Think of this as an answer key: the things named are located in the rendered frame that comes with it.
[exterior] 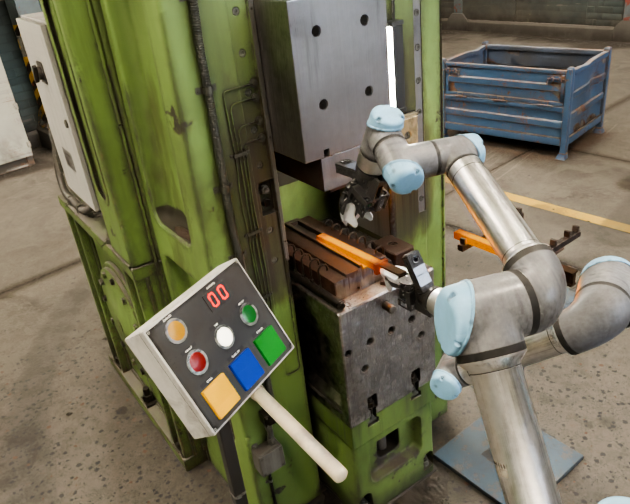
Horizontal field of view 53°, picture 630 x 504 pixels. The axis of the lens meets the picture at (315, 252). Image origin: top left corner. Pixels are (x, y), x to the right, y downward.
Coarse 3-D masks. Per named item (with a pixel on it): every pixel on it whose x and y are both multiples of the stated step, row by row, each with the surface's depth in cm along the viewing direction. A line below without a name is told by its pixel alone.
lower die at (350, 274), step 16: (288, 224) 217; (320, 224) 216; (288, 240) 209; (304, 240) 208; (352, 240) 204; (304, 256) 200; (320, 256) 197; (336, 256) 196; (384, 256) 192; (304, 272) 197; (320, 272) 190; (336, 272) 189; (352, 272) 187; (368, 272) 191; (336, 288) 185; (352, 288) 189
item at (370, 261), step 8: (320, 240) 204; (328, 240) 201; (336, 240) 200; (336, 248) 198; (344, 248) 194; (352, 248) 194; (352, 256) 191; (360, 256) 188; (368, 256) 187; (368, 264) 185; (376, 264) 181; (384, 264) 181; (392, 264) 180; (376, 272) 182; (392, 272) 177; (400, 272) 175
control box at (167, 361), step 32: (192, 288) 150; (224, 288) 151; (160, 320) 136; (192, 320) 142; (224, 320) 149; (256, 320) 155; (160, 352) 134; (192, 352) 139; (224, 352) 146; (256, 352) 153; (288, 352) 160; (160, 384) 139; (192, 384) 137; (256, 384) 150; (192, 416) 138; (224, 416) 140
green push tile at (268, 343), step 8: (272, 328) 158; (264, 336) 155; (272, 336) 157; (256, 344) 153; (264, 344) 154; (272, 344) 156; (280, 344) 158; (264, 352) 153; (272, 352) 155; (280, 352) 157; (272, 360) 154
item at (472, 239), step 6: (456, 234) 201; (462, 234) 199; (468, 234) 199; (474, 234) 198; (468, 240) 197; (474, 240) 195; (480, 240) 194; (486, 240) 194; (480, 246) 194; (486, 246) 192; (492, 252) 191; (564, 270) 173; (570, 270) 172; (576, 270) 172; (570, 276) 172; (570, 282) 173
